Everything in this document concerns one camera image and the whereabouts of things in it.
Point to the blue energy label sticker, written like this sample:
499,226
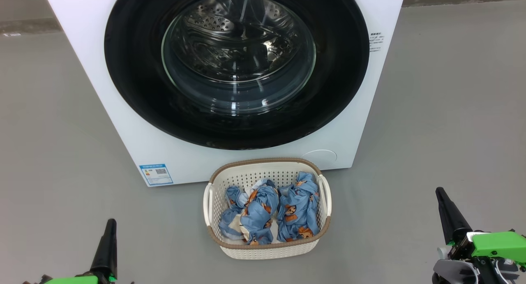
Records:
156,175

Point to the cream perforated laundry basket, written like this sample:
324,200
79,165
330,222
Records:
267,173

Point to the round white filter cover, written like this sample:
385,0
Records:
320,158

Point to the stainless steel washing machine drum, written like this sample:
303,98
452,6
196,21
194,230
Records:
230,41

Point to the blue bear-print garment with cream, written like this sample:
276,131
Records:
259,214

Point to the black round glass washer door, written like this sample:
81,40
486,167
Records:
131,70

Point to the white front-load washing machine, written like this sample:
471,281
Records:
164,160

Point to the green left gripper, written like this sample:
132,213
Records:
74,280

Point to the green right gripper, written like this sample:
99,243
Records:
497,245

